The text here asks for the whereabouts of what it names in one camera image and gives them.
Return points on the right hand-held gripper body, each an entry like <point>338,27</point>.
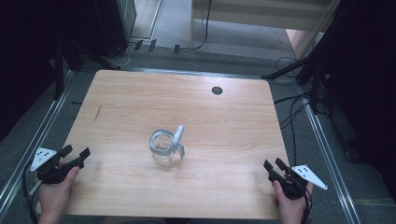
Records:
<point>295,183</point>

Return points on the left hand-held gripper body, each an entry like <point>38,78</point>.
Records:
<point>49,172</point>

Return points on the clear glass jar grey lid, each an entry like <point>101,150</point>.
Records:
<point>165,146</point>

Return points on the person's left hand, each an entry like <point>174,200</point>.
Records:
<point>55,196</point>

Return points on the person's right hand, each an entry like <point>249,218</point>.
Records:
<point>291,208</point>

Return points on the black metal stand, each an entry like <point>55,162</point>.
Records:
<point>59,70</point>
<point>311,67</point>

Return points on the dark round table grommet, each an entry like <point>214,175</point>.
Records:
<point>217,90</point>

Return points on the dark cabinet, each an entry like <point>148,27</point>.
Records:
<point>116,25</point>

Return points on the white shelf unit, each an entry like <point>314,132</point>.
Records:
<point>264,14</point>

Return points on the silver metal floor rail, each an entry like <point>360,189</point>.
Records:
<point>34,146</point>
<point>330,155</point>
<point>199,73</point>

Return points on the small black floor bracket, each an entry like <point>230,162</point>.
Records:
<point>176,48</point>
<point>152,45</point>
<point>138,45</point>

